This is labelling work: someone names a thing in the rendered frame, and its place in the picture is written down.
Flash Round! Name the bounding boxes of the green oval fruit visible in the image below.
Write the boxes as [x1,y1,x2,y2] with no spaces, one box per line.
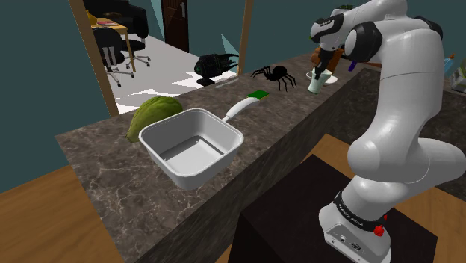
[125,96,184,143]

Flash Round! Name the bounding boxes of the white square pan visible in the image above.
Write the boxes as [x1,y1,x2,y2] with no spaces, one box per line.
[138,108,245,191]

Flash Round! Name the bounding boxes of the black office chair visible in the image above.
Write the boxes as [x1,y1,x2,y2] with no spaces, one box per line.
[92,27,135,88]

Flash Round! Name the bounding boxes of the blue bottle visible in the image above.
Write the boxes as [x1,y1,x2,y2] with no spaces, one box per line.
[444,52,456,77]

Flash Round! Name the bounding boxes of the black armchair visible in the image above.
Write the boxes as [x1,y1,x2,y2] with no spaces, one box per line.
[82,0,152,71]

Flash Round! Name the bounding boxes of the brown pot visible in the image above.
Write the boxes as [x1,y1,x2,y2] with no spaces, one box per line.
[310,46,345,72]

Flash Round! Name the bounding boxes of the dark wooden door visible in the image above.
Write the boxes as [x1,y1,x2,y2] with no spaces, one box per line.
[160,0,190,54]

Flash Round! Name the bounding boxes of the black spider toy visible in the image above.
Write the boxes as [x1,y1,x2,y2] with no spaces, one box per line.
[250,65,298,93]

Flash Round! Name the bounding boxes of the green white spatula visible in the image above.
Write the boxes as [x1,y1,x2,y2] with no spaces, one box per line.
[221,89,270,123]

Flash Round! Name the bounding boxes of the pale green cup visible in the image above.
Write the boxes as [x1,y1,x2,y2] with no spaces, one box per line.
[307,67,333,95]

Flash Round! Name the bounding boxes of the white plate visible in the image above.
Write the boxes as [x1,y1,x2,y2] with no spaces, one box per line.
[305,69,339,85]

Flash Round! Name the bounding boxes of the black spiky figure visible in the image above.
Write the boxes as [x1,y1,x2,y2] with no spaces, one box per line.
[193,52,240,87]

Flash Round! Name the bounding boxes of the wooden desk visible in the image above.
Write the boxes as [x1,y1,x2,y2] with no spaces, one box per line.
[86,10,137,74]

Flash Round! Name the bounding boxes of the dark robot stand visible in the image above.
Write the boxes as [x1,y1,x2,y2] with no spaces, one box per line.
[227,154,439,263]

